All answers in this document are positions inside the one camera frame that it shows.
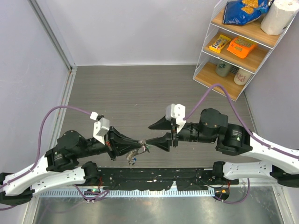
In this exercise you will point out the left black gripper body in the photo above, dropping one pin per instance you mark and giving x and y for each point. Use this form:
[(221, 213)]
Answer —
[(110, 145)]

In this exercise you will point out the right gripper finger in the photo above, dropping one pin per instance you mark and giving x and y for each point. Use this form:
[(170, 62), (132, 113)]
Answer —
[(163, 142), (162, 124)]

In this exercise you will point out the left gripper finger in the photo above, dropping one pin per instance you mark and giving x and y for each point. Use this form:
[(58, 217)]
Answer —
[(118, 138), (122, 149)]

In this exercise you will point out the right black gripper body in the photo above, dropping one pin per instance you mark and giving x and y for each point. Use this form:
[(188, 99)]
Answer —
[(174, 134)]

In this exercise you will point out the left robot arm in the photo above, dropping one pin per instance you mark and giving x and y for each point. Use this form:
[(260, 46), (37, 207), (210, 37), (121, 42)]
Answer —
[(60, 167)]

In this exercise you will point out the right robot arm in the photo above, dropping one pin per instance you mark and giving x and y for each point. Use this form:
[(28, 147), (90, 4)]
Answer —
[(274, 162)]

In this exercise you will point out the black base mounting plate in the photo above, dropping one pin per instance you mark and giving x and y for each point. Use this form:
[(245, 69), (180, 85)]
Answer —
[(159, 179)]

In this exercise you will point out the green grey mug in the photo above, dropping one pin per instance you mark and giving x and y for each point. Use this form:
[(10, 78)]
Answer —
[(223, 68)]

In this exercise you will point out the white printed cup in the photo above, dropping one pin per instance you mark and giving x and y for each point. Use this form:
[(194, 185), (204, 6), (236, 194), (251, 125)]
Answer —
[(242, 76)]

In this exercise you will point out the yellow candy bag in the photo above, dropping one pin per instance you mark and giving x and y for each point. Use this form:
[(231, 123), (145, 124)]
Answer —
[(220, 43)]

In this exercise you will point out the orange candy bag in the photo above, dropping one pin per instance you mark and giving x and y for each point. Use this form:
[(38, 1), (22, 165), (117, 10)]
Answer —
[(241, 47)]

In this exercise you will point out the blue chips bag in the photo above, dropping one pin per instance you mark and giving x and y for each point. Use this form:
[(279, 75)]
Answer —
[(242, 12)]

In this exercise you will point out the white paper towel roll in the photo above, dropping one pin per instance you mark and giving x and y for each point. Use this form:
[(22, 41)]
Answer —
[(279, 16)]

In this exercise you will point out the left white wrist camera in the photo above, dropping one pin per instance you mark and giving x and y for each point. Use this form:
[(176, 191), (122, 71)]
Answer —
[(100, 129)]

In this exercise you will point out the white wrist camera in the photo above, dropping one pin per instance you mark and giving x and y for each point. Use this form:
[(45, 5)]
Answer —
[(100, 129), (177, 112)]

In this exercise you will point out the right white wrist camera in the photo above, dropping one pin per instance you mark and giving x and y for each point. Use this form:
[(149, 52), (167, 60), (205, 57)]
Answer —
[(177, 112)]

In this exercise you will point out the slotted cable duct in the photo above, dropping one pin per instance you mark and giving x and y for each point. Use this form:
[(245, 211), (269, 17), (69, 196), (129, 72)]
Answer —
[(172, 192)]

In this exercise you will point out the white wire shelf rack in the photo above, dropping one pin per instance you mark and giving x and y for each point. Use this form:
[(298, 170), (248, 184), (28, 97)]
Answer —
[(205, 70)]

